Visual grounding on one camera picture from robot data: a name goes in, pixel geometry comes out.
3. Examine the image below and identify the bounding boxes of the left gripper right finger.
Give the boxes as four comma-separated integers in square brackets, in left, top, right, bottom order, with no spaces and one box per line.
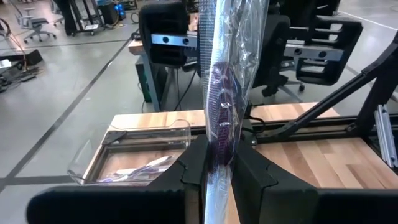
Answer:
[231,141,398,224]

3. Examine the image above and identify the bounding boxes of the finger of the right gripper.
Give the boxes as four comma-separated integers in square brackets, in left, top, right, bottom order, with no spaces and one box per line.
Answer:
[253,14,292,88]

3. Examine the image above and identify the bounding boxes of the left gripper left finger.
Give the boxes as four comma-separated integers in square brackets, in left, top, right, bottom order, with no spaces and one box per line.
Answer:
[26,135,210,224]

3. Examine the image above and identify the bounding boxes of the clear plastic bin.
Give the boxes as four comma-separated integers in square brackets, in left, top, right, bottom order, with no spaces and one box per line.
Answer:
[66,118,193,187]

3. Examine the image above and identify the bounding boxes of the computer with blue lights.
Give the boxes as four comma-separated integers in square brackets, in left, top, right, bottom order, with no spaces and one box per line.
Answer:
[98,1,127,26]

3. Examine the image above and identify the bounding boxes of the black office chair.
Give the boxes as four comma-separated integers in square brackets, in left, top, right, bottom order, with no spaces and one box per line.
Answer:
[262,58,307,98]

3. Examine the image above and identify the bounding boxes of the silver aluminium extrusion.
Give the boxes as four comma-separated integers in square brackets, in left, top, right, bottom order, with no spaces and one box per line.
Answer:
[374,104,398,169]

